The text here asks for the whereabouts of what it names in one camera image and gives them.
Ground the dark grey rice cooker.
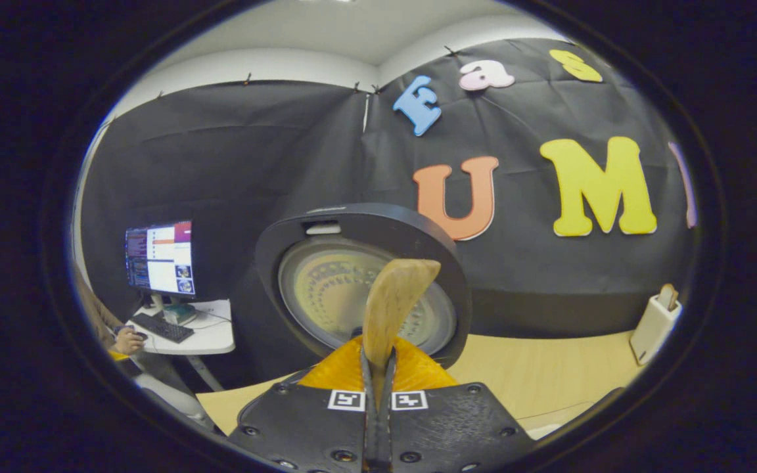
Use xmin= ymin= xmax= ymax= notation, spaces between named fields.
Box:
xmin=254 ymin=202 xmax=473 ymax=388

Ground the small teal desk object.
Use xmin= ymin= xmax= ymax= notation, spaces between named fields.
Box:
xmin=162 ymin=301 xmax=200 ymax=327

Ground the computer monitor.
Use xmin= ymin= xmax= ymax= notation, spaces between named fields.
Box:
xmin=124 ymin=219 xmax=196 ymax=300

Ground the white side table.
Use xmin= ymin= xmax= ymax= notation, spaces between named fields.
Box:
xmin=124 ymin=298 xmax=237 ymax=393

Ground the black keyboard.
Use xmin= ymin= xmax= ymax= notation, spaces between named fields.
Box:
xmin=129 ymin=312 xmax=196 ymax=344

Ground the white toaster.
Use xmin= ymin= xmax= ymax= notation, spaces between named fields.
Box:
xmin=629 ymin=294 xmax=683 ymax=367

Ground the black backdrop cloth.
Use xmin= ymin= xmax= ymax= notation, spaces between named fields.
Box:
xmin=80 ymin=36 xmax=698 ymax=388

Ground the wooden spoon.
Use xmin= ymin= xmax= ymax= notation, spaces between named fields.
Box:
xmin=361 ymin=258 xmax=442 ymax=401

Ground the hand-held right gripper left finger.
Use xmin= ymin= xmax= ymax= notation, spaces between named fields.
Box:
xmin=226 ymin=335 xmax=379 ymax=473

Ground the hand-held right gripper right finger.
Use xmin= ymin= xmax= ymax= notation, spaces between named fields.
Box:
xmin=378 ymin=335 xmax=538 ymax=473

